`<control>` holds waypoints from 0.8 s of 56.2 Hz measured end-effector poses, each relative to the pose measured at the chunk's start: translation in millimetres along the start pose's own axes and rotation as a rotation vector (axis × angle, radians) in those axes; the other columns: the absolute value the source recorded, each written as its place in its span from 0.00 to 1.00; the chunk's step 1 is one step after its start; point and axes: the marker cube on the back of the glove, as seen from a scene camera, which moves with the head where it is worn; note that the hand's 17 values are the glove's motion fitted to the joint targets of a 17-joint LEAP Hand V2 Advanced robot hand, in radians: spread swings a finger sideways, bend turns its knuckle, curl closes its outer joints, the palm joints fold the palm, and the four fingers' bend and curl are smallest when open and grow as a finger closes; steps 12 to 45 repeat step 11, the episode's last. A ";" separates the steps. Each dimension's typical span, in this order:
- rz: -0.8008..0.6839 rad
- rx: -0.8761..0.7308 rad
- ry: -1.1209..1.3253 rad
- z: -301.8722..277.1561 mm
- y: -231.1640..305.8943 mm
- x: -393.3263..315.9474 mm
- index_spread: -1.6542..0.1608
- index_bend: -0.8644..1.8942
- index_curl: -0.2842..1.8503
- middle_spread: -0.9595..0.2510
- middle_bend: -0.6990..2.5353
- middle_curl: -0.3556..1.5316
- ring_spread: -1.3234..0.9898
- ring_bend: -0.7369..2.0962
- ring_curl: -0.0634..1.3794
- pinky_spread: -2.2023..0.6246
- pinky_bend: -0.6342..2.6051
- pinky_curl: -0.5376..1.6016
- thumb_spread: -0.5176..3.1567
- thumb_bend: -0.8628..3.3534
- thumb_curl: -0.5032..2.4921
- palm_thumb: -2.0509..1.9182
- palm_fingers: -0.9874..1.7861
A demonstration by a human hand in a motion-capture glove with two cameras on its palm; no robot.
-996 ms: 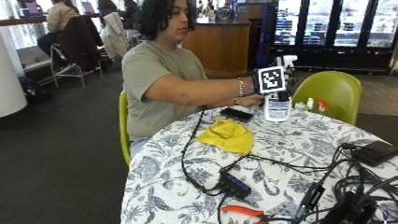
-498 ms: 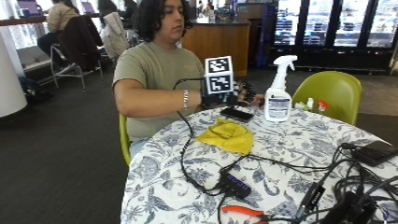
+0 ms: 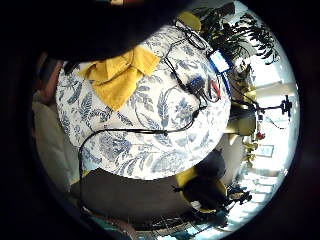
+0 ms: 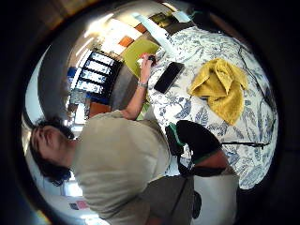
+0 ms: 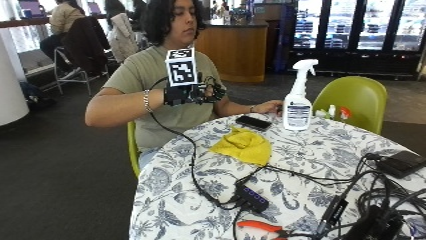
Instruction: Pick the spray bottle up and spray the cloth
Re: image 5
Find metal chair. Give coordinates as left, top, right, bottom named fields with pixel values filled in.
left=52, top=46, right=112, bottom=98

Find green chair under the person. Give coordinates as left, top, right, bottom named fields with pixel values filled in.
left=126, top=120, right=142, bottom=180

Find black hub with blue ports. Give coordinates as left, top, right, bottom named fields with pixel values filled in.
left=233, top=183, right=272, bottom=214

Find yellow cloth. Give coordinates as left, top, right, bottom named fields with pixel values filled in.
left=208, top=125, right=273, bottom=167

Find wooden counter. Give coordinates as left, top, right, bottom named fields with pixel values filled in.
left=193, top=19, right=270, bottom=84

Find black glove cable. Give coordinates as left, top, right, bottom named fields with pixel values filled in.
left=148, top=76, right=245, bottom=212

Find orange handled pliers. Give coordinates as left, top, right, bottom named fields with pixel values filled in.
left=236, top=219, right=290, bottom=240

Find the person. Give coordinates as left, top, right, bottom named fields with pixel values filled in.
left=84, top=0, right=285, bottom=171

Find black cable adapter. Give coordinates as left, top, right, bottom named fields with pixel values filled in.
left=319, top=195, right=350, bottom=232

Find blue floral tablecloth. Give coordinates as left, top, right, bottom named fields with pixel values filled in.
left=128, top=112, right=426, bottom=240

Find white cube with black markers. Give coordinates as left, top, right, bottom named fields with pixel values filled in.
left=164, top=48, right=200, bottom=88

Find small bottle with red cap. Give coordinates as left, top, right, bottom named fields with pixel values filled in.
left=338, top=106, right=353, bottom=122

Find dark bag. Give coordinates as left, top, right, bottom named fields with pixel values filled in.
left=19, top=81, right=57, bottom=110

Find glass door drinks fridge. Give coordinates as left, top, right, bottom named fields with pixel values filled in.
left=282, top=0, right=426, bottom=80

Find black jacket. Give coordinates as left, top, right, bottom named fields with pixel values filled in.
left=61, top=16, right=112, bottom=77

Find white round column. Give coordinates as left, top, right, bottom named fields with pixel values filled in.
left=0, top=27, right=31, bottom=127

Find black smartphone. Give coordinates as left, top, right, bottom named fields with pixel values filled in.
left=234, top=114, right=273, bottom=132

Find silver chain bracelet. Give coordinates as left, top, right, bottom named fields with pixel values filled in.
left=141, top=88, right=154, bottom=114

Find green plastic chair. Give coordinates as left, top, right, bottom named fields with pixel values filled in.
left=311, top=75, right=389, bottom=136

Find white spray bottle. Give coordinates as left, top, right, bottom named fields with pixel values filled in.
left=282, top=58, right=319, bottom=132

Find black flat box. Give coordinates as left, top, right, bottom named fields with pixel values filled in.
left=375, top=150, right=426, bottom=180

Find bundle of black cables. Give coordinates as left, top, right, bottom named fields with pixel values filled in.
left=248, top=152, right=426, bottom=240

